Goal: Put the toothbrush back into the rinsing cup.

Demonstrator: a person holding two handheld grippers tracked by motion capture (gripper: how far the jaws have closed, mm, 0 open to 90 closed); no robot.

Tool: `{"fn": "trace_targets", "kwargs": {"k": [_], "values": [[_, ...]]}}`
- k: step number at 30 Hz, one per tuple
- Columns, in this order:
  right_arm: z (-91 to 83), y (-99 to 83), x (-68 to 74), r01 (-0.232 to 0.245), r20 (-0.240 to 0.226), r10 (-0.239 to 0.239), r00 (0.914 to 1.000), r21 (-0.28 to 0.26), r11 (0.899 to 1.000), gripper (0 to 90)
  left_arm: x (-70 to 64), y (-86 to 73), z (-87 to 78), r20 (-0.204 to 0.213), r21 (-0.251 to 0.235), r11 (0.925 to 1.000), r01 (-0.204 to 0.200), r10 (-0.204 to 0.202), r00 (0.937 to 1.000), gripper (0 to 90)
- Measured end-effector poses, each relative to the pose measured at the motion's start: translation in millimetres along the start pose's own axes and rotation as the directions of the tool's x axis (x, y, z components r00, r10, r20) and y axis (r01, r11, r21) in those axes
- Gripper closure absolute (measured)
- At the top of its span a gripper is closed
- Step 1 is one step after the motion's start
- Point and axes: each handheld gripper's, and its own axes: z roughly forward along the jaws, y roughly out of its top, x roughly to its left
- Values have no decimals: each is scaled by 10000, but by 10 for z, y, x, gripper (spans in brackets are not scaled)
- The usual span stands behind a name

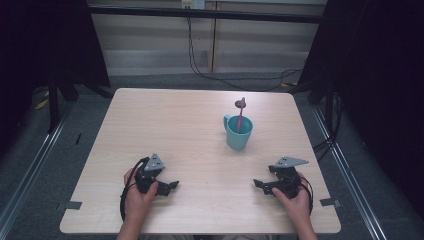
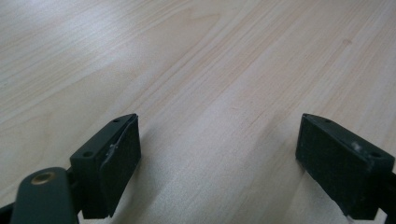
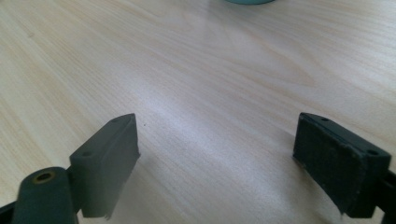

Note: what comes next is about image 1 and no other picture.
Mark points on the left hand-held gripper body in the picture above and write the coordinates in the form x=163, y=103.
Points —
x=148, y=175

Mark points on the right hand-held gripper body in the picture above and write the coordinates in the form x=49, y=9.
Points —
x=286, y=181

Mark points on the teal cup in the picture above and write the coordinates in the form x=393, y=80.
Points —
x=238, y=140

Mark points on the pink toothbrush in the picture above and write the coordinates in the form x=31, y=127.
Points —
x=240, y=121

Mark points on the person's right hand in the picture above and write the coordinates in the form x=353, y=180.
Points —
x=295, y=208

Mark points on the person's left hand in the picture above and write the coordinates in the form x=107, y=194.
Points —
x=138, y=206

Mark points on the grey tape strip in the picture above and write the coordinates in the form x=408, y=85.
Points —
x=330, y=202
x=72, y=205

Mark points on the small black floor strip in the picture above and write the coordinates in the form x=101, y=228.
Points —
x=78, y=139

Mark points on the dark round table grommet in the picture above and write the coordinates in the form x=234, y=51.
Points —
x=237, y=104

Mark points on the black stand legs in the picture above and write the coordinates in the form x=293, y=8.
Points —
x=53, y=100

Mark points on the yellow floor tape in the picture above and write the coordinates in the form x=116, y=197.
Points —
x=41, y=104

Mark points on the black curtain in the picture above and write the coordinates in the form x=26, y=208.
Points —
x=40, y=43
x=383, y=83

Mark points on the black horizontal bar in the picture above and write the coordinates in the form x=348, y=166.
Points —
x=206, y=14

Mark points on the metal floor rail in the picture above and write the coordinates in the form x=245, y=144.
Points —
x=346, y=173
x=30, y=173

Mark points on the white wall outlet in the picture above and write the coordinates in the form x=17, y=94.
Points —
x=193, y=4

